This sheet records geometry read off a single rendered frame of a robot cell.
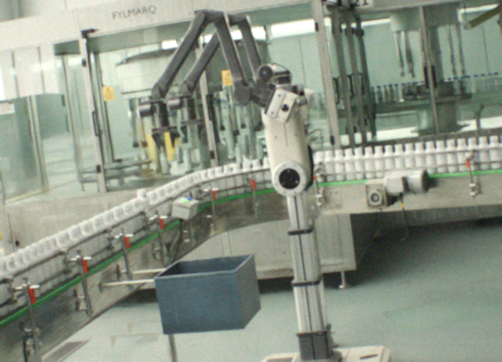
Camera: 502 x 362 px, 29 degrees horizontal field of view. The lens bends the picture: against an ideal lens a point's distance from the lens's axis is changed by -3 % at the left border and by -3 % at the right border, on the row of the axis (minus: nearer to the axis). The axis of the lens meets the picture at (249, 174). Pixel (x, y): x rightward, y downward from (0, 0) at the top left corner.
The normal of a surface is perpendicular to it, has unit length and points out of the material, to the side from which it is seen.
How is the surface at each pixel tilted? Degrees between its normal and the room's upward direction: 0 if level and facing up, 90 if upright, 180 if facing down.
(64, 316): 90
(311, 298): 90
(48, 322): 90
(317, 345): 90
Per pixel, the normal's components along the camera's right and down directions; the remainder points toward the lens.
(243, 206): 0.54, 0.00
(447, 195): -0.51, 0.15
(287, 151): -0.18, 0.30
